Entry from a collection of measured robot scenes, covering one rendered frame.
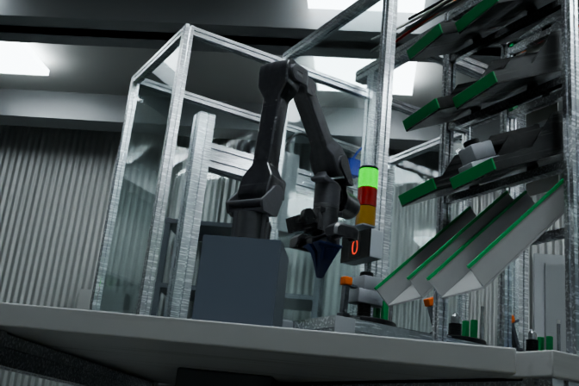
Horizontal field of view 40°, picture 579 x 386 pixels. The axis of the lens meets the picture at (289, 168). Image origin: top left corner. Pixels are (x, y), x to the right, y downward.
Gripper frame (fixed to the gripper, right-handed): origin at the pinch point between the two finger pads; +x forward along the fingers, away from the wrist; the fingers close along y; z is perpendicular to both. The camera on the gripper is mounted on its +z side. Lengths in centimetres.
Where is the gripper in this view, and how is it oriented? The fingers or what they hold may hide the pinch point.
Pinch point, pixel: (320, 261)
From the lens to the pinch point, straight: 167.3
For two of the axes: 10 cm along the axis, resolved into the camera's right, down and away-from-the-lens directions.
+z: -8.6, -2.5, -4.5
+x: -1.0, 9.4, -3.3
